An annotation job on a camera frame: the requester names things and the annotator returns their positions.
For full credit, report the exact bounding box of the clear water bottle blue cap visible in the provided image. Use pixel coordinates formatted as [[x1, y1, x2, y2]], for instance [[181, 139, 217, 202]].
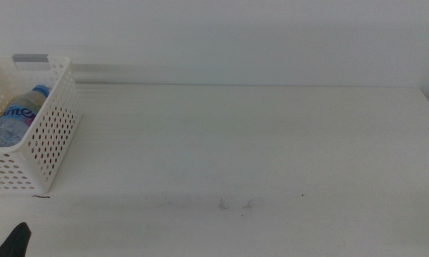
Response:
[[0, 84, 51, 148]]

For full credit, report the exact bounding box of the white perforated plastic basket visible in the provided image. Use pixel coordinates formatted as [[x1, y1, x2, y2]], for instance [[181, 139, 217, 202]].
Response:
[[0, 54, 83, 195]]

